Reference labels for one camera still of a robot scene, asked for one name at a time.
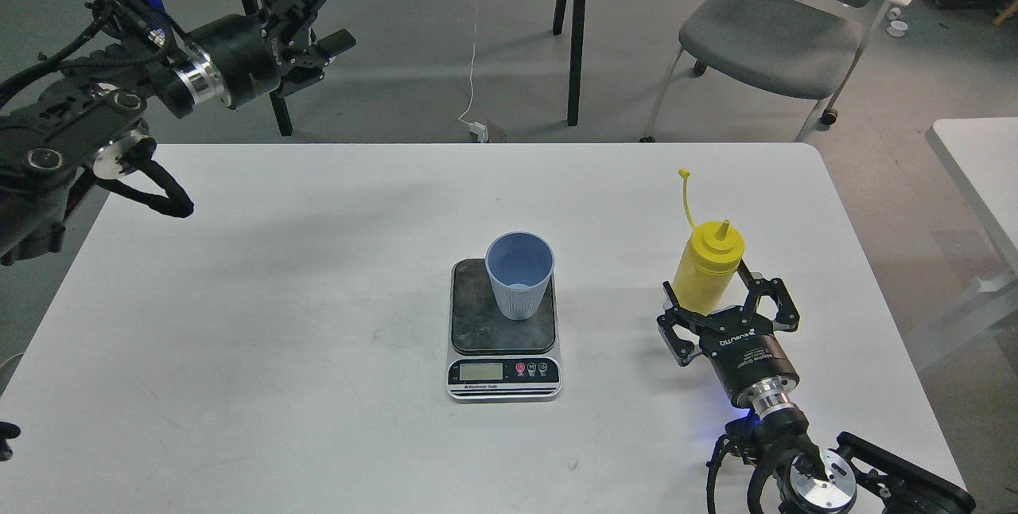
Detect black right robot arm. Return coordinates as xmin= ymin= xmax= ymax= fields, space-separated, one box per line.
xmin=657 ymin=263 xmax=977 ymax=513

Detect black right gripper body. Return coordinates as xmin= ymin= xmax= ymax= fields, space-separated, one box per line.
xmin=699 ymin=307 xmax=800 ymax=411

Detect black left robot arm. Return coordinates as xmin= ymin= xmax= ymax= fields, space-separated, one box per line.
xmin=1 ymin=0 xmax=356 ymax=265

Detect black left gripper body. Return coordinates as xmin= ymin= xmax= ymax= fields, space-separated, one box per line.
xmin=175 ymin=14 xmax=282 ymax=109

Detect white power adapter on floor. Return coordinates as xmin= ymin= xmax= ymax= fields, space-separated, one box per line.
xmin=468 ymin=120 xmax=507 ymax=144

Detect white side table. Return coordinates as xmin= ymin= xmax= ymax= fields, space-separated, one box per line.
xmin=927 ymin=116 xmax=1017 ymax=272

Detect yellow squeeze bottle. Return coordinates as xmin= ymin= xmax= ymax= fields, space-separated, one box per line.
xmin=671 ymin=167 xmax=746 ymax=315

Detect digital kitchen scale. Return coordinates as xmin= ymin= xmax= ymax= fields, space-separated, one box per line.
xmin=445 ymin=258 xmax=562 ymax=403

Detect blue ribbed paper cup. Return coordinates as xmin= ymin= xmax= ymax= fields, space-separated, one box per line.
xmin=484 ymin=232 xmax=555 ymax=321

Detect small white cups on floor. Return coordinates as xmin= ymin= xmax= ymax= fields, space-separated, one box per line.
xmin=886 ymin=6 xmax=909 ymax=38

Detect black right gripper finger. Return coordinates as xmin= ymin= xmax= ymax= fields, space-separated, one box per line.
xmin=657 ymin=282 xmax=709 ymax=368
xmin=736 ymin=260 xmax=801 ymax=333

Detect grey office chair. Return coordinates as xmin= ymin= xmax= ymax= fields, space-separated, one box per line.
xmin=675 ymin=0 xmax=913 ymax=141

